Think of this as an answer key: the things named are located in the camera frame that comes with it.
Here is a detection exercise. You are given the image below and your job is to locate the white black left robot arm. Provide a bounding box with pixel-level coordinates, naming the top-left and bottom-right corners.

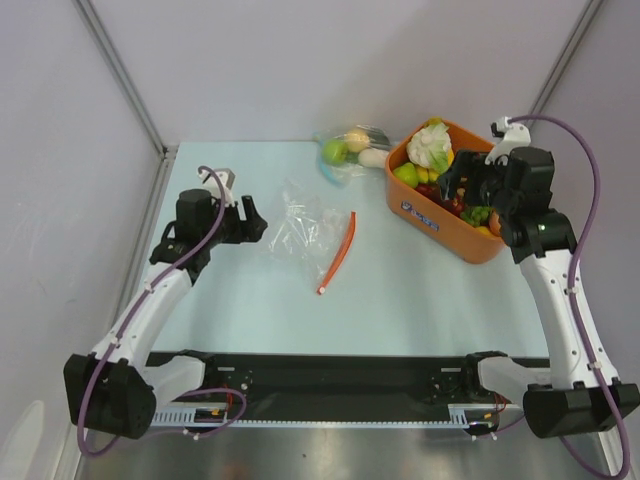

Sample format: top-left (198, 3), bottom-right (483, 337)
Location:
top-left (63, 189), bottom-right (268, 439)

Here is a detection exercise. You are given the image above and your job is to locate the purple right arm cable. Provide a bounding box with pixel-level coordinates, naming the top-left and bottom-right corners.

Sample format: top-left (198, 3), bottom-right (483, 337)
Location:
top-left (492, 114), bottom-right (631, 479)

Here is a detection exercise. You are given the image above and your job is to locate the white cable duct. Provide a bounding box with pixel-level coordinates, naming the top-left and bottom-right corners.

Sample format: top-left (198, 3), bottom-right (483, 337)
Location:
top-left (151, 404), bottom-right (497, 429)

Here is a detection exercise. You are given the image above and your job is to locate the aluminium frame post left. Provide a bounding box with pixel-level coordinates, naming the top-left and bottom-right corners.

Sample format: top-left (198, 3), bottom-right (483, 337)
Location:
top-left (74, 0), bottom-right (169, 156)

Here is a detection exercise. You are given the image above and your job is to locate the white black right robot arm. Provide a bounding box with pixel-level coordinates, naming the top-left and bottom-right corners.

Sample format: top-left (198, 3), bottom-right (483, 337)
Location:
top-left (438, 147), bottom-right (639, 438)

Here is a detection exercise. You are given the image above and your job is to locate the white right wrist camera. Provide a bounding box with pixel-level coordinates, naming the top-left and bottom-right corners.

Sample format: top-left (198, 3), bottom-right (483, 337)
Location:
top-left (484, 117), bottom-right (531, 165)

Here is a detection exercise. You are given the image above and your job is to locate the white fake egg in bag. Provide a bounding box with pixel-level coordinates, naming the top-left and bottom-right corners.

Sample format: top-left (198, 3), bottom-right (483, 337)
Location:
top-left (358, 148), bottom-right (388, 168)

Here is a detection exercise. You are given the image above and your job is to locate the blue zip clear bag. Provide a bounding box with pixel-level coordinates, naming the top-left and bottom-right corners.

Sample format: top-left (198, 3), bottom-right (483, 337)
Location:
top-left (313, 124), bottom-right (393, 187)

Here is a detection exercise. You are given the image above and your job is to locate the green grape bunch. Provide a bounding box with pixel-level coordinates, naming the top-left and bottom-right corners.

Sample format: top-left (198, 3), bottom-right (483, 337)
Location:
top-left (460, 206), bottom-right (493, 228)

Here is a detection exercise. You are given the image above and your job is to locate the white green napa cabbage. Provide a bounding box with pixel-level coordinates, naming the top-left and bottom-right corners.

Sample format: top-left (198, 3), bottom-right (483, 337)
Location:
top-left (406, 120), bottom-right (454, 174)

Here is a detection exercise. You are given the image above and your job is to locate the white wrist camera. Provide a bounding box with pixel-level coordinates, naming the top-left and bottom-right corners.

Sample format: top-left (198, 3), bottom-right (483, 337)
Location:
top-left (484, 117), bottom-right (531, 165)
top-left (197, 166), bottom-right (235, 206)

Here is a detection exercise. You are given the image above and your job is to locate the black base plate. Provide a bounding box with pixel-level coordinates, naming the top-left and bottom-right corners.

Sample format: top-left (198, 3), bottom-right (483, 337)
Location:
top-left (139, 349), bottom-right (551, 424)

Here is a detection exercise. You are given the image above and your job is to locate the aluminium frame post right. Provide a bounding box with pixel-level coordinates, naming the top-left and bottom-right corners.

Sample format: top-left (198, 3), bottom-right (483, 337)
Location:
top-left (528, 0), bottom-right (605, 115)

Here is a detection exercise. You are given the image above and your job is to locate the yellow fake fruit in bag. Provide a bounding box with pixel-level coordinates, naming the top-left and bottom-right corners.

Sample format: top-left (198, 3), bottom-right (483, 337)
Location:
top-left (344, 127), bottom-right (371, 153)

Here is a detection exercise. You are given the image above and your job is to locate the aluminium frame post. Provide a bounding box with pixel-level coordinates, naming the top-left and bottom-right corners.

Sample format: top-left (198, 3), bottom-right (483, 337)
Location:
top-left (528, 0), bottom-right (605, 115)
top-left (74, 0), bottom-right (169, 156)

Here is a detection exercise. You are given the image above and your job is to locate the green apple in tub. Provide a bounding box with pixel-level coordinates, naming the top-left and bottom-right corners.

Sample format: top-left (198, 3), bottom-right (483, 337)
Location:
top-left (392, 162), bottom-right (419, 189)

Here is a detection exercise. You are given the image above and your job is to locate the orange plastic tub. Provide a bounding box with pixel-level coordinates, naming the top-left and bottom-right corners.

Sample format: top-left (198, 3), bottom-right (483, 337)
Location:
top-left (385, 126), bottom-right (505, 264)

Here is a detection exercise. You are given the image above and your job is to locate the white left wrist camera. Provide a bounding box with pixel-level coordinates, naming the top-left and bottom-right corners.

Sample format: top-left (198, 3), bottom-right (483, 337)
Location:
top-left (197, 166), bottom-right (235, 206)

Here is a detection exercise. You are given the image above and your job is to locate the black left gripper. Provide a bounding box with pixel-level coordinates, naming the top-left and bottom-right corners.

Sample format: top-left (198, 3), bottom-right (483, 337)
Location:
top-left (201, 196), bottom-right (266, 248)

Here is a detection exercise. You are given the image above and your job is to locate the green fake apple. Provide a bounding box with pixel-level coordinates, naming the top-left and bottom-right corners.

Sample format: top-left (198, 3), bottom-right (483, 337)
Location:
top-left (321, 139), bottom-right (349, 166)

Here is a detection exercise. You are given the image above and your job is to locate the red zip clear bag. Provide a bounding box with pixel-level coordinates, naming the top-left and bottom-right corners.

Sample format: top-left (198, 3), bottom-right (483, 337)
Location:
top-left (264, 179), bottom-right (357, 296)

